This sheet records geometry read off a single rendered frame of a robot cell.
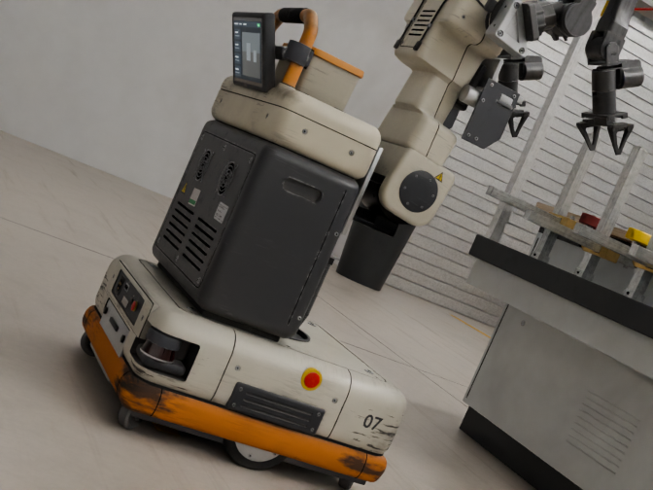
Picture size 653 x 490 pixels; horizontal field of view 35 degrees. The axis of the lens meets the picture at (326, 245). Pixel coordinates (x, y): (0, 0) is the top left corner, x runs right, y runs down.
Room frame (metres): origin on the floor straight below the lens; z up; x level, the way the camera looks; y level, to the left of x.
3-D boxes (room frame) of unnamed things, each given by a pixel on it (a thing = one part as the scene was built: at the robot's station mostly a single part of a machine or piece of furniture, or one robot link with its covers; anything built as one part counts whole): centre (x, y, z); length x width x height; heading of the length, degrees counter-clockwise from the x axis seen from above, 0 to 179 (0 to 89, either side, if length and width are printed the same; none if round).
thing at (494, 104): (2.66, -0.18, 0.99); 0.28 x 0.16 x 0.22; 24
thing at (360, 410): (2.54, 0.08, 0.16); 0.67 x 0.64 x 0.25; 114
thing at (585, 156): (3.47, -0.67, 0.92); 0.04 x 0.04 x 0.48; 24
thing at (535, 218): (3.17, -0.71, 0.80); 0.43 x 0.03 x 0.04; 114
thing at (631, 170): (3.24, -0.78, 0.91); 0.04 x 0.04 x 0.48; 24
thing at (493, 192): (3.40, -0.60, 0.84); 0.43 x 0.03 x 0.04; 114
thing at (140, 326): (2.38, 0.37, 0.23); 0.41 x 0.02 x 0.08; 24
